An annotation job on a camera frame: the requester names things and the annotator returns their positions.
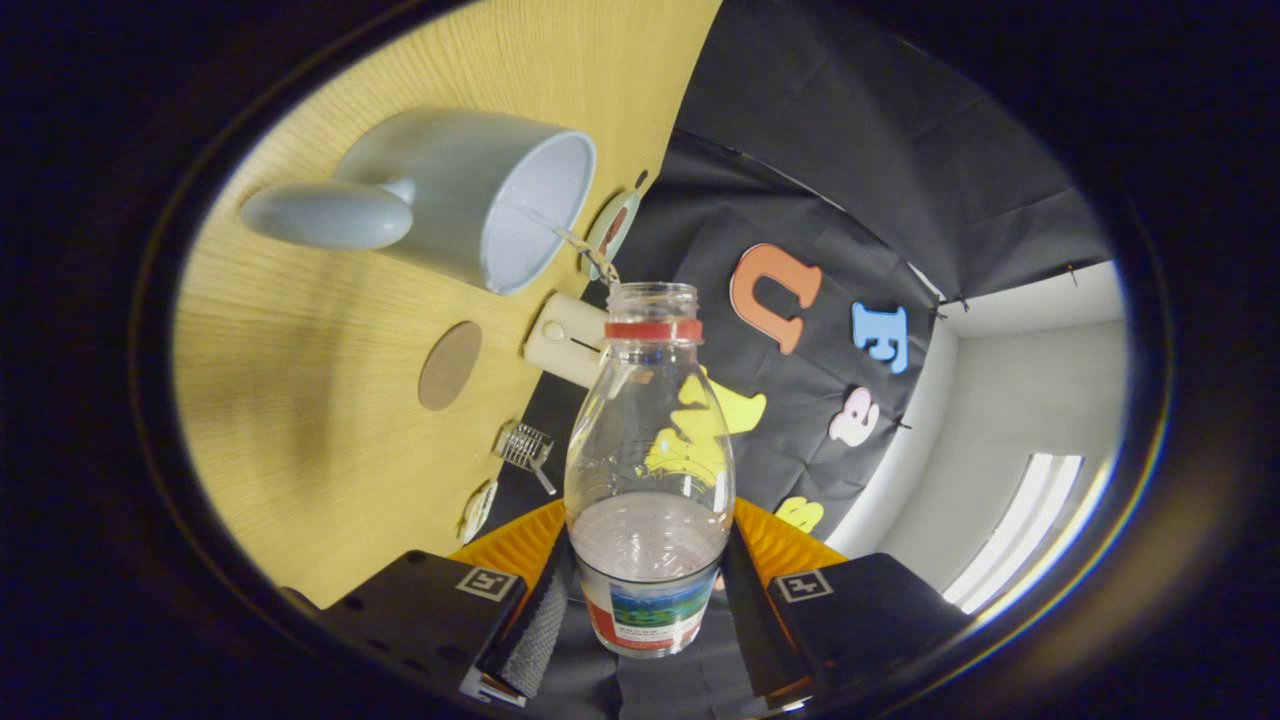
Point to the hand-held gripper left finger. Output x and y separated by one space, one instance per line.
535 635

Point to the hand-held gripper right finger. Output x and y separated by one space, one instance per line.
760 640

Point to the round brown coaster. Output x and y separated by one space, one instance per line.
450 365

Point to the white cup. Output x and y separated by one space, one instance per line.
440 195

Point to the white divided dish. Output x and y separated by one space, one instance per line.
479 512

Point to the long ceiling light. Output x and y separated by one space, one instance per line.
1020 530

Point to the white toaster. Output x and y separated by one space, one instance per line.
560 342

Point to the wooden table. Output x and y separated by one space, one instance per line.
300 420

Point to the pale green plate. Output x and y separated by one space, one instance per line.
597 240

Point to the brown toast piece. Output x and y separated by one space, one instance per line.
614 228

